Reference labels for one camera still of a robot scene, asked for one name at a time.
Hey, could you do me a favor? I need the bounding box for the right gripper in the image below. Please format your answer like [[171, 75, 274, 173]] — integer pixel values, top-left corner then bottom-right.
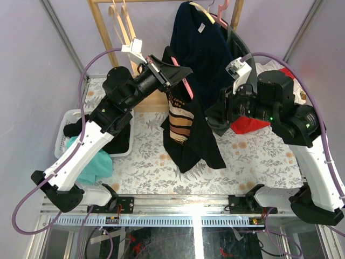
[[204, 79, 277, 124]]

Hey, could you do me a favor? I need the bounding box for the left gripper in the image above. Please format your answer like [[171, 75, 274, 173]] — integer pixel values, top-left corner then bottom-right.
[[124, 53, 190, 110]]

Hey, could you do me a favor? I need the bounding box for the pink hanger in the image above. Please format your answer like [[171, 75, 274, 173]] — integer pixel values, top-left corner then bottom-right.
[[170, 57, 194, 99], [210, 0, 230, 29]]

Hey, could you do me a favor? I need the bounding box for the black t shirt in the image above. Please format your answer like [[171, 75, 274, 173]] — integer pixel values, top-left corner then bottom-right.
[[160, 45, 227, 174]]

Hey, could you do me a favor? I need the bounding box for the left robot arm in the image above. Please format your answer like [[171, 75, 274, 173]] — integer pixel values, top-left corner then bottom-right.
[[31, 55, 192, 213]]

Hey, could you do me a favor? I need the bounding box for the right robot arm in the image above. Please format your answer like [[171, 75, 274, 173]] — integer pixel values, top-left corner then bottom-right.
[[206, 70, 344, 226]]

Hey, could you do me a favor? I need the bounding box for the red t shirt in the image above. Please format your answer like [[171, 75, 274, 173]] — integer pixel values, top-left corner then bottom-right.
[[231, 67, 297, 135]]

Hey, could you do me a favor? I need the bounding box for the grey t shirt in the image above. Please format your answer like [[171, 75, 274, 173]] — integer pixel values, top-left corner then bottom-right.
[[206, 24, 259, 137]]

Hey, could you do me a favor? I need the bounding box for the navy t shirt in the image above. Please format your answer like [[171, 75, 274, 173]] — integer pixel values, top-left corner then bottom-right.
[[170, 2, 234, 108]]

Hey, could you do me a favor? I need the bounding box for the wooden hanger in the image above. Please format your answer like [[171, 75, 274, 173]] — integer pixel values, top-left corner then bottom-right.
[[108, 0, 135, 76], [121, 0, 136, 41]]

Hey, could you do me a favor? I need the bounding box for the pink hanger on rack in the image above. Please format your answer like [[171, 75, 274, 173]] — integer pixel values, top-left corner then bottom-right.
[[210, 0, 230, 29]]

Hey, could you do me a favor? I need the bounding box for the wooden clothes rack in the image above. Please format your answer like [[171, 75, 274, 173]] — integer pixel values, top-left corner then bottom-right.
[[86, 0, 245, 113]]

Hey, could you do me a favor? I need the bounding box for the floral table mat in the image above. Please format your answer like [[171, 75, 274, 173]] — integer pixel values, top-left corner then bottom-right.
[[80, 77, 304, 195]]

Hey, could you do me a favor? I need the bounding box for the white garment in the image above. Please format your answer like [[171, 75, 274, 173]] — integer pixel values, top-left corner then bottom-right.
[[256, 60, 306, 105]]

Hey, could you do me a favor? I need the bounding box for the black garment in basket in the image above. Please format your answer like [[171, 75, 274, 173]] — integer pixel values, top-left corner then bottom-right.
[[63, 118, 130, 154]]

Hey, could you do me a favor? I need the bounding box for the teal cloth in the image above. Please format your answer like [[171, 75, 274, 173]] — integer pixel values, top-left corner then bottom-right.
[[77, 150, 113, 185]]

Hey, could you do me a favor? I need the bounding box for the white plastic basket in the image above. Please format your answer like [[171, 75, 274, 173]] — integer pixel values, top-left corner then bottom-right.
[[54, 109, 134, 158]]

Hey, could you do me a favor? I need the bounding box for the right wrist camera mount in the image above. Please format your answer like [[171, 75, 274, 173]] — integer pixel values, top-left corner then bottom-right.
[[225, 57, 252, 95]]

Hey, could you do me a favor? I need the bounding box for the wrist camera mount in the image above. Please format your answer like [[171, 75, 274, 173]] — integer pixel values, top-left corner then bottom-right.
[[225, 57, 252, 95], [121, 38, 146, 63]]

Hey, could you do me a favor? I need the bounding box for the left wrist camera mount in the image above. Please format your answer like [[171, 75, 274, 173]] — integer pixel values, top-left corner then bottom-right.
[[121, 38, 146, 63]]

